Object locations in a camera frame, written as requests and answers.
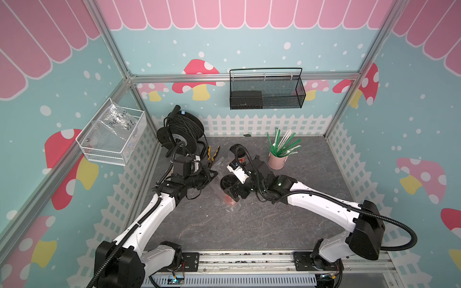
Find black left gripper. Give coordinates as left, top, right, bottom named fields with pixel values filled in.
left=184, top=165, right=218, bottom=190

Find red cartoon milk tea cup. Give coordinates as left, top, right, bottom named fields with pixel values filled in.
left=236, top=145, right=247, bottom=164

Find clear plastic carrier bag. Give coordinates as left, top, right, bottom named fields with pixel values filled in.
left=210, top=157, right=241, bottom=212

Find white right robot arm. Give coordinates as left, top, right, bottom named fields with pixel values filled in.
left=222, top=144, right=418, bottom=270

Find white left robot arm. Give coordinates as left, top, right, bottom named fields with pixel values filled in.
left=88, top=142, right=218, bottom=288

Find yellow black pliers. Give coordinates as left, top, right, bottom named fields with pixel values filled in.
left=207, top=145, right=220, bottom=169

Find pink straw holder cup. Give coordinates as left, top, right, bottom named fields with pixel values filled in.
left=268, top=152, right=288, bottom=170

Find green and white straws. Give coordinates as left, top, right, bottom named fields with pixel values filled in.
left=266, top=128, right=301, bottom=158

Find black box in basket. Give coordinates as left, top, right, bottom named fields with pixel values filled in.
left=229, top=91, right=263, bottom=110

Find clear bag in basket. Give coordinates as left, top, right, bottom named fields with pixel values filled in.
left=97, top=103, right=138, bottom=143

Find black cable reel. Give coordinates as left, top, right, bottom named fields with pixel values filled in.
left=157, top=105, right=208, bottom=159

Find white wire wall basket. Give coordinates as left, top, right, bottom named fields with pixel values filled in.
left=76, top=98, right=147, bottom=166

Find black mesh wall basket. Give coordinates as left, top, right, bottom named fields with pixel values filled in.
left=229, top=67, right=306, bottom=109

